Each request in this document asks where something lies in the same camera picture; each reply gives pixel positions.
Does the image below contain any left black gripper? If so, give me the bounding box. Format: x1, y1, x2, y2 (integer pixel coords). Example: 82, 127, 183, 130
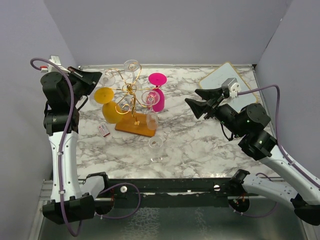
63, 65, 103, 107

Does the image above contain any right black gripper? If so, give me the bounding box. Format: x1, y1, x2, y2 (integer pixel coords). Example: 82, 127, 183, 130
185, 87, 246, 138

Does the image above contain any yellow plastic wine glass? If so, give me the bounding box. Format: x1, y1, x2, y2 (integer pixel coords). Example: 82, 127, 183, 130
93, 87, 123, 124

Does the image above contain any clear wine glass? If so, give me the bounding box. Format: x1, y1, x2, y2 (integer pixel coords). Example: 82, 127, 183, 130
89, 70, 116, 107
123, 59, 142, 85
148, 136, 164, 163

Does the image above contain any pink plastic wine glass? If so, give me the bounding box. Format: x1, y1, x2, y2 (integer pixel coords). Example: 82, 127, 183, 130
148, 72, 167, 113

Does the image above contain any clear flute glass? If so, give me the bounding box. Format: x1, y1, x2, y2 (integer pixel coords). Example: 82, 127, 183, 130
141, 90, 159, 130

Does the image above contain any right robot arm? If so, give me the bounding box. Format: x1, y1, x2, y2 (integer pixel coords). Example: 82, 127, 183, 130
185, 87, 320, 226

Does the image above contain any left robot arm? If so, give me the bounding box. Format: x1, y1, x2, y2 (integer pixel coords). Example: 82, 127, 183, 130
40, 67, 111, 225

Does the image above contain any white board gold rim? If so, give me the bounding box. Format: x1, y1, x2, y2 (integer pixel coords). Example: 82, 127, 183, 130
199, 61, 258, 107

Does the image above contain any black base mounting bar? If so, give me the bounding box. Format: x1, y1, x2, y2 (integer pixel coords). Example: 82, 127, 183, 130
94, 169, 249, 214

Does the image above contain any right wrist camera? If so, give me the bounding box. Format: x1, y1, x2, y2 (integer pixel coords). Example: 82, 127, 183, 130
221, 77, 241, 99

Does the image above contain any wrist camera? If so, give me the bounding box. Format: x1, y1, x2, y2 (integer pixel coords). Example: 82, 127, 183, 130
221, 77, 241, 99
39, 55, 68, 75

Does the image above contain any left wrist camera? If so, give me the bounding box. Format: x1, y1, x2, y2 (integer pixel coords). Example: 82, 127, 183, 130
39, 55, 68, 75

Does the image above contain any gold wire glass rack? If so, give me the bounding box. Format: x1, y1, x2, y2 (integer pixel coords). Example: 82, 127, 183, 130
115, 78, 156, 138

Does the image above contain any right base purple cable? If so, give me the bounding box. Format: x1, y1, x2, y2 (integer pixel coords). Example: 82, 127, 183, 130
231, 172, 280, 219

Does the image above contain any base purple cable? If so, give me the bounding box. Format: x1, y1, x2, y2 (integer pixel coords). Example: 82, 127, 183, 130
231, 172, 280, 219
91, 182, 142, 221

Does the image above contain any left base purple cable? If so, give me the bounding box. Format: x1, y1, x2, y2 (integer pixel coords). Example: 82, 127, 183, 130
91, 182, 142, 221

